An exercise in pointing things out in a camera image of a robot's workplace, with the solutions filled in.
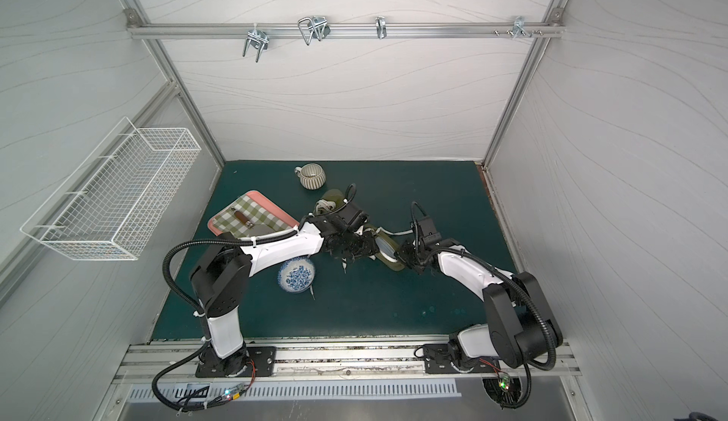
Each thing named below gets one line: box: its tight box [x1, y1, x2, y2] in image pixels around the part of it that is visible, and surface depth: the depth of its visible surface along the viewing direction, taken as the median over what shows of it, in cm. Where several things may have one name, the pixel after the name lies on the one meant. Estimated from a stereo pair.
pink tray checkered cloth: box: [206, 189, 300, 239], surface depth 104 cm
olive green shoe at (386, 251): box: [365, 224, 406, 273], surface depth 90 cm
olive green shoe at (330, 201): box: [312, 188, 346, 217], surface depth 100 cm
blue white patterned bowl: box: [277, 256, 316, 293], surface depth 89 cm
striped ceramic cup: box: [293, 163, 327, 191], surface depth 110 cm
